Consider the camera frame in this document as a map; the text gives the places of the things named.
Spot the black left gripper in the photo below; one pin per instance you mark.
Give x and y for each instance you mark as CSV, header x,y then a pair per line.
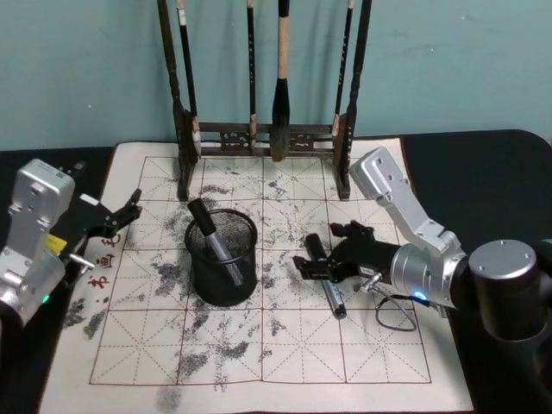
x,y
84,217

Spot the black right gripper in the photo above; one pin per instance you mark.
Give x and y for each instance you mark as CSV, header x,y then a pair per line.
x,y
366,259

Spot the grey marker with black cap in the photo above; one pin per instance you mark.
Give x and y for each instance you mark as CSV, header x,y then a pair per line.
x,y
202,217
317,248

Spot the silver and black right robot arm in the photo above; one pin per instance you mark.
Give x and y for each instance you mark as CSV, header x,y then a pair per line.
x,y
496,276

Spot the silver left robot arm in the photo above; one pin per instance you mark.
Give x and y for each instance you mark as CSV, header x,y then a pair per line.
x,y
30,224

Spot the dark wooden brush rack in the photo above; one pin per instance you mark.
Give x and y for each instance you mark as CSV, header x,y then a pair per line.
x,y
183,142

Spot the black mesh pen holder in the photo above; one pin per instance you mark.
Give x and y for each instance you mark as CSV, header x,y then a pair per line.
x,y
224,280

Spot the white gridded calligraphy mat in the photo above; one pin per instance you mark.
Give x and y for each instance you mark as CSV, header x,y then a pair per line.
x,y
267,345

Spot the thin black calligraphy brush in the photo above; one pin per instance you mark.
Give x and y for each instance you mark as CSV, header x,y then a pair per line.
x,y
343,77
188,73
251,73

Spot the black table cloth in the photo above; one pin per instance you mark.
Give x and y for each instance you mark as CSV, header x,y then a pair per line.
x,y
474,172

